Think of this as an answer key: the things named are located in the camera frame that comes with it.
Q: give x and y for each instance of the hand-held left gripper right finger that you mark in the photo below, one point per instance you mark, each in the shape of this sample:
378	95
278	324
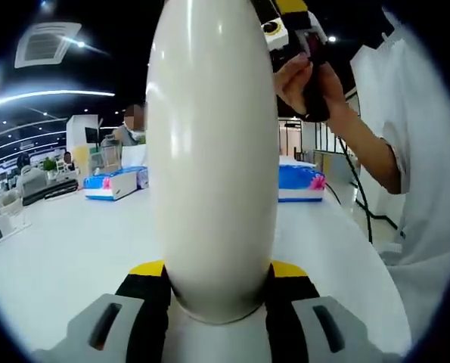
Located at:
289	314

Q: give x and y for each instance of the white table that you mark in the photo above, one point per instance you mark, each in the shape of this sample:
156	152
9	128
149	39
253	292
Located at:
77	257

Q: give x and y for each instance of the white water cup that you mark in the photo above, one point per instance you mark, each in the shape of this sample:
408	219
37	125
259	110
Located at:
213	151

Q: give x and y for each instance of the person in white shirt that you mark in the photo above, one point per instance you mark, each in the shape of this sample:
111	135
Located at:
372	75

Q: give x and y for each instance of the person's white shirt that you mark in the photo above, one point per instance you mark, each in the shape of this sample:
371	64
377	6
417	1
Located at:
429	246

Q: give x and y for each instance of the glass bowl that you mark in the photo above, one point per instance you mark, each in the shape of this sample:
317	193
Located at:
9	200

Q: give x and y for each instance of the black pillar monitor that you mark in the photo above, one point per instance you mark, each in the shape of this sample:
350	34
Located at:
90	135

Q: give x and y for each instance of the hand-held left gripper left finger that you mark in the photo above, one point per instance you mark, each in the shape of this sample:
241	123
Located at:
141	314

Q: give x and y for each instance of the small potted plant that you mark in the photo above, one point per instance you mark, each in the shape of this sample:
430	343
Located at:
49	164

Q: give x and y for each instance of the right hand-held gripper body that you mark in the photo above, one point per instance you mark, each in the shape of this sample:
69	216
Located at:
275	38

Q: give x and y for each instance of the wooden low cabinet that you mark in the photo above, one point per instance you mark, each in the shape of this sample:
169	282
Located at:
334	162

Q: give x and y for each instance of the blue tissue pack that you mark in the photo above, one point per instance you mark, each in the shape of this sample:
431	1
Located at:
300	185
115	187

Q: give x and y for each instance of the black flat device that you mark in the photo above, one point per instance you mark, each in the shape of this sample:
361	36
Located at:
58	189

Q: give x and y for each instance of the ceiling air conditioner vent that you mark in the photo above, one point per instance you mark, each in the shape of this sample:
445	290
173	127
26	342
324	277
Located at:
47	45

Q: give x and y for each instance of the curved ceiling light strip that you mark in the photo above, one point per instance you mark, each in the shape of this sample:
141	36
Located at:
69	92

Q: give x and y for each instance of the person's right hand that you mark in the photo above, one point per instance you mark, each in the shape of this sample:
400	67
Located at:
289	83

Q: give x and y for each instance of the pale yellow drink cup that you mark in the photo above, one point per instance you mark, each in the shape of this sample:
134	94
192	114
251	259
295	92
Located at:
81	160

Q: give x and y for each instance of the grey office chair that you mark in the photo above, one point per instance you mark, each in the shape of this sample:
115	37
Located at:
33	183

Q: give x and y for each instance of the clear plastic container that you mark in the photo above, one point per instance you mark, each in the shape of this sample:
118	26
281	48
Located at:
14	223

